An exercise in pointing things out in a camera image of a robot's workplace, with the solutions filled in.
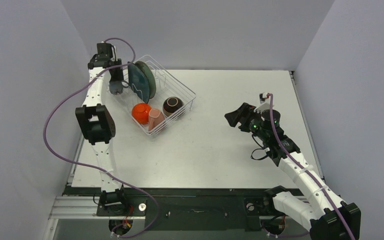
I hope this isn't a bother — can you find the white blue-handled cup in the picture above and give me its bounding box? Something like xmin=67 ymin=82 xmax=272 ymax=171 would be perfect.
xmin=108 ymin=80 xmax=129 ymax=96

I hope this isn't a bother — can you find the dark teal square plate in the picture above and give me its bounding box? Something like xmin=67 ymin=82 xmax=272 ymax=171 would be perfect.
xmin=127 ymin=62 xmax=151 ymax=104

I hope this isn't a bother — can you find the light green floral plate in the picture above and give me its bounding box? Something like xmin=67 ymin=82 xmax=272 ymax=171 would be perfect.
xmin=135 ymin=61 xmax=157 ymax=99

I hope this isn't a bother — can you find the orange bowl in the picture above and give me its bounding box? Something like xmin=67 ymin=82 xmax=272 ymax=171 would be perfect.
xmin=131 ymin=103 xmax=152 ymax=125

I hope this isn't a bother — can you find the pink floral mug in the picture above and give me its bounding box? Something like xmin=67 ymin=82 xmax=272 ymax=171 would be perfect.
xmin=148 ymin=108 xmax=165 ymax=131

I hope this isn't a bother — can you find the black patterned bowl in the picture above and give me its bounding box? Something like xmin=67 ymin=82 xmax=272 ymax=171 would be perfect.
xmin=162 ymin=96 xmax=184 ymax=117

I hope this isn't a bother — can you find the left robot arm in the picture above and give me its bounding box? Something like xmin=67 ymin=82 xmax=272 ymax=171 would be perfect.
xmin=75 ymin=42 xmax=129 ymax=216

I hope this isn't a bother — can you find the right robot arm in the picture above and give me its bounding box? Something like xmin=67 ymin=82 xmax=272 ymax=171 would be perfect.
xmin=224 ymin=102 xmax=361 ymax=240

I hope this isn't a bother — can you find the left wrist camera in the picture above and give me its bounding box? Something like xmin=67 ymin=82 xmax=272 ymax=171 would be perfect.
xmin=96 ymin=42 xmax=116 ymax=62

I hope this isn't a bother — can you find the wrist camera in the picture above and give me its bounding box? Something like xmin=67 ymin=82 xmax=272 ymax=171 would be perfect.
xmin=96 ymin=42 xmax=116 ymax=62
xmin=253 ymin=92 xmax=272 ymax=114

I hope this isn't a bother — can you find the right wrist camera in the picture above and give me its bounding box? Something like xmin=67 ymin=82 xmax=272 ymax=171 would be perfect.
xmin=253 ymin=92 xmax=272 ymax=114

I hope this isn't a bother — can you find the white wire dish rack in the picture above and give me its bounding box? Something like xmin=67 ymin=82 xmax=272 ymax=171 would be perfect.
xmin=105 ymin=55 xmax=196 ymax=136

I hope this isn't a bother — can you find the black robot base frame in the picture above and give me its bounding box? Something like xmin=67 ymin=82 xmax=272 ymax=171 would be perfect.
xmin=49 ymin=186 xmax=290 ymax=237

